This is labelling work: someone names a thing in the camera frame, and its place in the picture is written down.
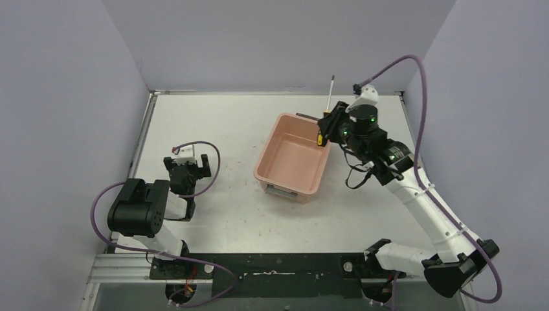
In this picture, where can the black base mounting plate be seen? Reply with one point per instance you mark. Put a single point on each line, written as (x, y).
(275, 275)

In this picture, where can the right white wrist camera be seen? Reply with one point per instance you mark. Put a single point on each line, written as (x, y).
(364, 95)

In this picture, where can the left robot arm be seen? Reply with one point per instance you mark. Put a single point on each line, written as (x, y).
(140, 209)

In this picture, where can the aluminium front rail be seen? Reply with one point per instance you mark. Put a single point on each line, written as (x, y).
(133, 268)

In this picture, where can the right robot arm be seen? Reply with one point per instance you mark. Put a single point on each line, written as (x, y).
(458, 256)

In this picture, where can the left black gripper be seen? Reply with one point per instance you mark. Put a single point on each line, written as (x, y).
(187, 170)

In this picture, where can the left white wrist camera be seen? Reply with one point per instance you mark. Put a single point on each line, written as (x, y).
(185, 154)

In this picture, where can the pink plastic bin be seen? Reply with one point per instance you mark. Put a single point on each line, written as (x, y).
(292, 164)

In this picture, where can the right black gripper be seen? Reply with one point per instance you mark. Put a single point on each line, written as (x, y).
(333, 124)

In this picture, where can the yellow black screwdriver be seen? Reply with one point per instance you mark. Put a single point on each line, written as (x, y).
(328, 101)

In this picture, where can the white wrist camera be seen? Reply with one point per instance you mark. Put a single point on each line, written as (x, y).
(364, 95)
(185, 154)

